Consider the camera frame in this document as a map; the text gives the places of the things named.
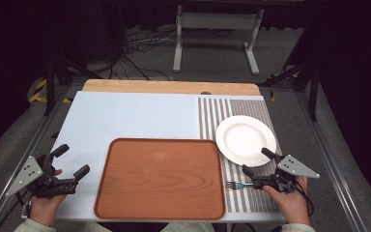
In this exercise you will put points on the person's left hand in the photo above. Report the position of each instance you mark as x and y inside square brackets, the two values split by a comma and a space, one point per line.
[43, 209]

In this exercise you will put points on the person's right hand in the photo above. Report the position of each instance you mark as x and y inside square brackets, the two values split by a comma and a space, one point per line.
[291, 204]

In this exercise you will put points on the metal fork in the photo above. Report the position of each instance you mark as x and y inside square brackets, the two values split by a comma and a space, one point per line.
[235, 185]

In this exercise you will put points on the white round plate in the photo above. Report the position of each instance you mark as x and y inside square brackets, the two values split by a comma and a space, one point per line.
[243, 138]

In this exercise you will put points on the black tripod stand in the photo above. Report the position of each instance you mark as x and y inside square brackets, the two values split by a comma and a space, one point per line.
[50, 83]
[314, 93]

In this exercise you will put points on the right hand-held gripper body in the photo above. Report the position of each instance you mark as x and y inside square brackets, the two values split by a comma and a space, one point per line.
[293, 166]

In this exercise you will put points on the pale blue table mat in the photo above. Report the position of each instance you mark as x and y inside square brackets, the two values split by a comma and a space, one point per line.
[125, 112]

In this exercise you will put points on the white metal stand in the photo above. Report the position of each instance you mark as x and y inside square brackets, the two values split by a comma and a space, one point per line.
[217, 21]

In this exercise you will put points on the aluminium frame rail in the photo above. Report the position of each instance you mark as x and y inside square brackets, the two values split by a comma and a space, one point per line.
[331, 161]
[19, 167]

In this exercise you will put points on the grey striped placemat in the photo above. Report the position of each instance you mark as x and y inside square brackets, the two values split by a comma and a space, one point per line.
[212, 112]

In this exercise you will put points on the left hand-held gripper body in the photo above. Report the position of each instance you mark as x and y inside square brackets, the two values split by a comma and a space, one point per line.
[29, 174]

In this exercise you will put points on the yellow black hazard tape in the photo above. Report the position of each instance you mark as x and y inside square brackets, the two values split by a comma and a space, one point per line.
[40, 92]

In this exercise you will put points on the brown wooden tray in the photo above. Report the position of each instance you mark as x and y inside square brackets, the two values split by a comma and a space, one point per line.
[159, 180]

